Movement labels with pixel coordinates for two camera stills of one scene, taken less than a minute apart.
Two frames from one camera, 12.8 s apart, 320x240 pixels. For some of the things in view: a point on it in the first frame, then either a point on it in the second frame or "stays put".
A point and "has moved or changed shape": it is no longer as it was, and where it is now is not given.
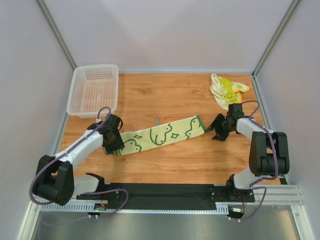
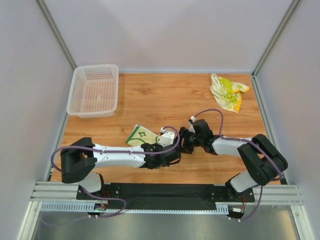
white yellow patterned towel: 226,92 stays put
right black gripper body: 220,127 → 187,139
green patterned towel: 138,139 has moved or changed shape
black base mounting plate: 165,196 stays put
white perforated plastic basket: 92,87 stays put
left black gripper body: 114,144 → 173,155
